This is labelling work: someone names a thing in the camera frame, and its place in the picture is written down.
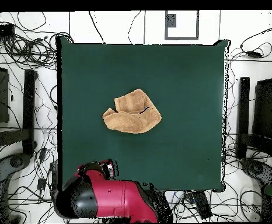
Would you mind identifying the black cable tangle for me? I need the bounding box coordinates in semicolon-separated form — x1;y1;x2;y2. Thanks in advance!
0;11;74;71

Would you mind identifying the black stand frame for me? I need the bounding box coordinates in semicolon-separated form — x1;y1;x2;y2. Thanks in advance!
235;76;272;160
0;69;38;155

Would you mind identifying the grey chair base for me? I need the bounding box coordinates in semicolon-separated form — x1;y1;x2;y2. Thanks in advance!
0;152;33;187
240;157;272;186

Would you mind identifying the tan terry towel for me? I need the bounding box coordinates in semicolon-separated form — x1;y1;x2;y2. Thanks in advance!
102;88;162;134

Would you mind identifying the black power adapter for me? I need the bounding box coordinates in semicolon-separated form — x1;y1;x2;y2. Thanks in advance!
245;50;263;58
37;178;47;191
39;148;48;162

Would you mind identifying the black electronics device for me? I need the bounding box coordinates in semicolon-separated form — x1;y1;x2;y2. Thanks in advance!
0;23;16;38

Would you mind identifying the dark green table cloth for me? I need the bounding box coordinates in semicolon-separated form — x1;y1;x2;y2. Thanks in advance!
56;36;230;193

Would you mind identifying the black power strip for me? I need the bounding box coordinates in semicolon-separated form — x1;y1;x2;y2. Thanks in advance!
48;160;59;199
193;191;213;221

